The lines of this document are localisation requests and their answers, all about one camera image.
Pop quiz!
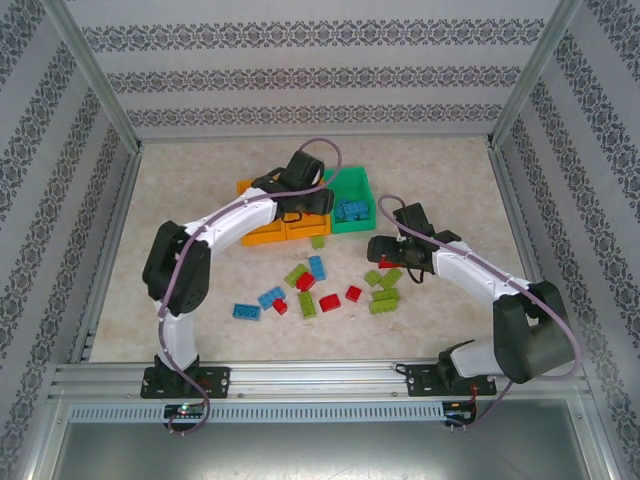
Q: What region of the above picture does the green plastic bin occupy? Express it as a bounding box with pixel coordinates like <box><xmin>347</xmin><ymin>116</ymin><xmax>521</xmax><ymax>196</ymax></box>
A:
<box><xmin>322</xmin><ymin>165</ymin><xmax>378</xmax><ymax>235</ymax></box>

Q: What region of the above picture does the orange plastic bin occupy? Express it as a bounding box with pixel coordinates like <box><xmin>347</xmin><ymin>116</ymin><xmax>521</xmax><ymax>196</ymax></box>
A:
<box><xmin>235</xmin><ymin>177</ymin><xmax>289</xmax><ymax>247</ymax></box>
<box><xmin>282</xmin><ymin>212</ymin><xmax>332</xmax><ymax>241</ymax></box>

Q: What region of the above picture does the right circuit board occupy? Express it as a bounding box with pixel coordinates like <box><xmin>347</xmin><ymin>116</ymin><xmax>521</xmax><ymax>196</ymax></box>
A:
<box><xmin>443</xmin><ymin>401</ymin><xmax>477</xmax><ymax>421</ymax></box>

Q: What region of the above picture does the circuit board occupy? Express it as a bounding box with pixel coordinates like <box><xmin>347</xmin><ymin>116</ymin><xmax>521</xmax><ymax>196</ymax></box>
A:
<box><xmin>443</xmin><ymin>401</ymin><xmax>477</xmax><ymax>421</ymax></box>
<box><xmin>164</xmin><ymin>403</ymin><xmax>205</xmax><ymax>420</ymax></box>

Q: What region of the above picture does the grey metal front panel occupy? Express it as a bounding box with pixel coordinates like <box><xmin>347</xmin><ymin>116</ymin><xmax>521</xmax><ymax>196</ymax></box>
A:
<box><xmin>29</xmin><ymin>399</ymin><xmax>616</xmax><ymax>480</ymax></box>

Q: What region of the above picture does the left circuit board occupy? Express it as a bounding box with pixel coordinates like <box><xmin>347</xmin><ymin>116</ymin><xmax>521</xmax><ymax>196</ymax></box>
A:
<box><xmin>164</xmin><ymin>403</ymin><xmax>205</xmax><ymax>420</ymax></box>

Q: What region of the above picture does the aluminium back rail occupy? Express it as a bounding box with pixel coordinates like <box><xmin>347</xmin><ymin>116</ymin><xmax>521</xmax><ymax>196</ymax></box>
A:
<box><xmin>137</xmin><ymin>128</ymin><xmax>494</xmax><ymax>145</ymax></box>

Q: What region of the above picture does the aluminium side rail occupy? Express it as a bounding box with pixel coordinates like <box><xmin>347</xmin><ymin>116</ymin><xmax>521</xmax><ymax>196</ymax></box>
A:
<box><xmin>69</xmin><ymin>149</ymin><xmax>144</xmax><ymax>364</ymax></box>
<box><xmin>487</xmin><ymin>144</ymin><xmax>569</xmax><ymax>359</ymax></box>

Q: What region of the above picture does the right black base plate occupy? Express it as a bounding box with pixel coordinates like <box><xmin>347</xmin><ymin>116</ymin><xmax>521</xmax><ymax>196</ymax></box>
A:
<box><xmin>405</xmin><ymin>363</ymin><xmax>499</xmax><ymax>399</ymax></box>

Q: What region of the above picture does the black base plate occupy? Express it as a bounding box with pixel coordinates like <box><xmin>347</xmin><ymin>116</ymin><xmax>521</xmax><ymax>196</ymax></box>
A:
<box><xmin>140</xmin><ymin>366</ymin><xmax>232</xmax><ymax>400</ymax></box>
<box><xmin>405</xmin><ymin>363</ymin><xmax>499</xmax><ymax>399</ymax></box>

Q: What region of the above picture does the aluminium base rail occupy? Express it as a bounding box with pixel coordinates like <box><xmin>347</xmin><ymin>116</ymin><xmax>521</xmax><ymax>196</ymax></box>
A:
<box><xmin>49</xmin><ymin>360</ymin><xmax>587</xmax><ymax>401</ymax></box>

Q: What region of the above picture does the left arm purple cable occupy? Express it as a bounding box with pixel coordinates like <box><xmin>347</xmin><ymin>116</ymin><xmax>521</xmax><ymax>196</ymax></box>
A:
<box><xmin>157</xmin><ymin>137</ymin><xmax>345</xmax><ymax>436</ymax></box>

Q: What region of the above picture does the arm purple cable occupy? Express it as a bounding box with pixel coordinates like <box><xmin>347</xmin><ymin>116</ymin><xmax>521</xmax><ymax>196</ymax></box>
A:
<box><xmin>157</xmin><ymin>137</ymin><xmax>345</xmax><ymax>436</ymax></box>
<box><xmin>377</xmin><ymin>194</ymin><xmax>584</xmax><ymax>434</ymax></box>

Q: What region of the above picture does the grey slotted cable duct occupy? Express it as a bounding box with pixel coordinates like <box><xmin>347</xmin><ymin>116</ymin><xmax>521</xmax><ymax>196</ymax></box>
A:
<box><xmin>67</xmin><ymin>402</ymin><xmax>447</xmax><ymax>425</ymax></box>

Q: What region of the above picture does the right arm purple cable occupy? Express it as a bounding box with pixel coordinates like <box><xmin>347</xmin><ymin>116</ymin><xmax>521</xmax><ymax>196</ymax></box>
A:
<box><xmin>377</xmin><ymin>194</ymin><xmax>584</xmax><ymax>434</ymax></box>

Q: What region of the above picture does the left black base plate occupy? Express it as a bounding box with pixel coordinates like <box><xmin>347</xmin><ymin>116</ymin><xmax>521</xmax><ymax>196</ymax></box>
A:
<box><xmin>140</xmin><ymin>366</ymin><xmax>232</xmax><ymax>400</ymax></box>

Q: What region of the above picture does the aluminium frame post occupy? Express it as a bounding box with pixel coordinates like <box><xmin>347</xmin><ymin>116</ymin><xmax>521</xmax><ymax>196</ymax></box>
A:
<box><xmin>39</xmin><ymin>0</ymin><xmax>145</xmax><ymax>155</ymax></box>
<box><xmin>486</xmin><ymin>0</ymin><xmax>585</xmax><ymax>151</ymax></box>

